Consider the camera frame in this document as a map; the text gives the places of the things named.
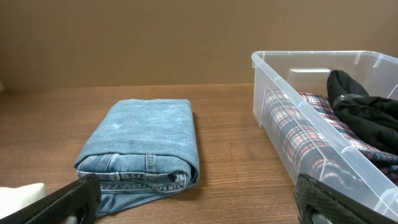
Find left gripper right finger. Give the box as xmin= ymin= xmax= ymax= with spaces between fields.
xmin=294 ymin=174 xmax=397 ymax=224

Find red plaid shirt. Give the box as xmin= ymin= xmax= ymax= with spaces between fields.
xmin=265 ymin=91 xmax=397 ymax=189

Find folded cream white cloth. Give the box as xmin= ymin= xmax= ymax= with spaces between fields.
xmin=0 ymin=183 xmax=46 ymax=218

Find clear plastic storage container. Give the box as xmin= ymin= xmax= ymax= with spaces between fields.
xmin=251 ymin=51 xmax=397 ymax=220

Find black garment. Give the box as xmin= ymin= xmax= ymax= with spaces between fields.
xmin=326 ymin=70 xmax=397 ymax=155

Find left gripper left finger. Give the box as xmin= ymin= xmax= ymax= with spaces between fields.
xmin=1 ymin=174 xmax=101 ymax=224

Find folded blue denim jeans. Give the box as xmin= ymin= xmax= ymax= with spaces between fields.
xmin=74 ymin=99 xmax=200 ymax=217

